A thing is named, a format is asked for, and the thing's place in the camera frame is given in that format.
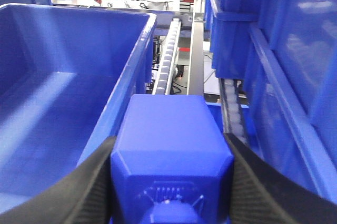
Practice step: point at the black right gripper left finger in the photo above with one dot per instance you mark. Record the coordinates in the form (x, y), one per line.
(83, 196)

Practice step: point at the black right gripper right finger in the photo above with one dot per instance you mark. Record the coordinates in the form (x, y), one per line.
(260, 194)

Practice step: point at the large blue target bin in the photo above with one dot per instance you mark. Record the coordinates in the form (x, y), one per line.
(67, 75)

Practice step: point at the blue plastic block part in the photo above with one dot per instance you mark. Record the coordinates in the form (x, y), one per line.
(171, 163)

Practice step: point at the blue neighbouring bin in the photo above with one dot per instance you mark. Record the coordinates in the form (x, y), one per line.
(284, 51)

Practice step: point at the white roller track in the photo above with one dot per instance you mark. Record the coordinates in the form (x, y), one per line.
(165, 72)

